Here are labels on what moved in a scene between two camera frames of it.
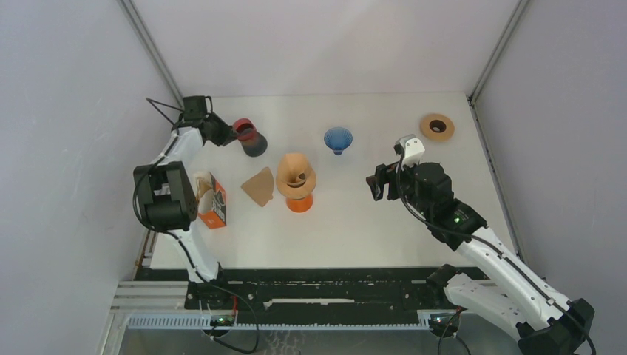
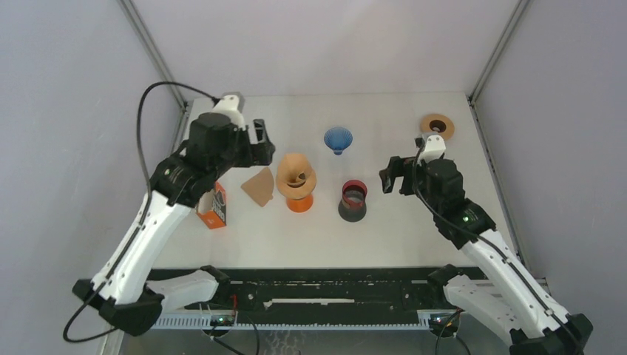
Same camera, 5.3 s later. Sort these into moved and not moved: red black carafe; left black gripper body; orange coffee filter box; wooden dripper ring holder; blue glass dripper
Moved: red black carafe; left black gripper body
Not moved: wooden dripper ring holder; orange coffee filter box; blue glass dripper
